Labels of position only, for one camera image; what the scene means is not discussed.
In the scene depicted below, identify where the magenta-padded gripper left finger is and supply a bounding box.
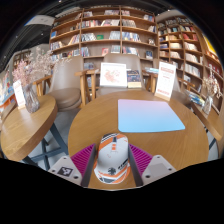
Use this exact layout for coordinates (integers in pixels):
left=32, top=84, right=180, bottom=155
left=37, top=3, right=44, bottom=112
left=47, top=143, right=98, bottom=188

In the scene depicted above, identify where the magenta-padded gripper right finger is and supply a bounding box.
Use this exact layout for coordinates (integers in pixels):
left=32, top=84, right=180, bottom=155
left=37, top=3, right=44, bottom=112
left=127, top=143, right=178, bottom=188

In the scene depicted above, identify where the orange white patterned computer mouse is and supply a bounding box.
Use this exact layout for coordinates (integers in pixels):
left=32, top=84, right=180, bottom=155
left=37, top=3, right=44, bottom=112
left=93, top=132, right=132, bottom=185

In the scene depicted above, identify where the pink blue gradient mouse pad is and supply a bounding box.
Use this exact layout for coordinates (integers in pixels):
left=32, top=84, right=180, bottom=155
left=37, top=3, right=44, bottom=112
left=117, top=98, right=186, bottom=134

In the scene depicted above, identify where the round wooden side table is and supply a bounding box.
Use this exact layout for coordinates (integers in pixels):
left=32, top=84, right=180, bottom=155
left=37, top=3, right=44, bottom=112
left=0, top=94, right=69, bottom=168

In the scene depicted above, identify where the beige padded wooden armchair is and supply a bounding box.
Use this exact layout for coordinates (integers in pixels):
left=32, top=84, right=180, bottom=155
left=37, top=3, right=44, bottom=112
left=33, top=56, right=88, bottom=113
left=75, top=53, right=158, bottom=101
left=151, top=58, right=193, bottom=108

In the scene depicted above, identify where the glass vase with pink flowers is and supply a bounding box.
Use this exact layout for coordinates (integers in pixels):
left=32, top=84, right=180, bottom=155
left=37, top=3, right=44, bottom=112
left=12, top=46, right=63, bottom=114

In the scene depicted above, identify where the stack of colourful books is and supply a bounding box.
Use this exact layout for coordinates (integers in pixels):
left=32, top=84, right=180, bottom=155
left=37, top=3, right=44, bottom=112
left=186, top=89, right=206, bottom=108

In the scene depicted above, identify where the dark blue book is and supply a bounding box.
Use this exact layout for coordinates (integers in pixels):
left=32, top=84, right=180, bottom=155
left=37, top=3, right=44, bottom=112
left=126, top=69, right=143, bottom=89

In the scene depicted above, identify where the white sign on wooden base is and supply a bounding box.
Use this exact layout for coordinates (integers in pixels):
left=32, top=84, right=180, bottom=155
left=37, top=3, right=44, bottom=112
left=154, top=61, right=177, bottom=102

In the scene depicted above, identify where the glass vase with pale flowers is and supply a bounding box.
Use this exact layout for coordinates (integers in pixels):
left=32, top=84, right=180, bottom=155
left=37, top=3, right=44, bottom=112
left=200, top=68, right=223, bottom=116

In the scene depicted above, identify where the white book with pink drawing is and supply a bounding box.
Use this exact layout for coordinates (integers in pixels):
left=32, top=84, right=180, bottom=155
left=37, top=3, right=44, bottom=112
left=99, top=61, right=128, bottom=89

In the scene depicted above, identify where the small white table sign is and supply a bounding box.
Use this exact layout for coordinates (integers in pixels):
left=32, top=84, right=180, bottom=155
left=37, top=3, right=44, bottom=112
left=12, top=79, right=27, bottom=110

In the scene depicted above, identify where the small distant book shelf unit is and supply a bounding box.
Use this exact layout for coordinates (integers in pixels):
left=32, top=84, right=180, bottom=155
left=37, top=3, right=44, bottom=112
left=12, top=49, right=33, bottom=71

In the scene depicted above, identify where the curved wooden book shelf unit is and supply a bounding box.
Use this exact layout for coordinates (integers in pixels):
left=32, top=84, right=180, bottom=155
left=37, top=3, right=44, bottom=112
left=154, top=14, right=224, bottom=111

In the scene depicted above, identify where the wide wooden book shelf unit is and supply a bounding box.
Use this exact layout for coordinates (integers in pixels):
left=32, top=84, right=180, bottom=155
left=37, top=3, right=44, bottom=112
left=48, top=5, right=158, bottom=69

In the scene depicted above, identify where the white hanging ceiling panel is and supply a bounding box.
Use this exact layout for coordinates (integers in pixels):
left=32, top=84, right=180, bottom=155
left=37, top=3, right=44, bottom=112
left=24, top=14, right=56, bottom=28

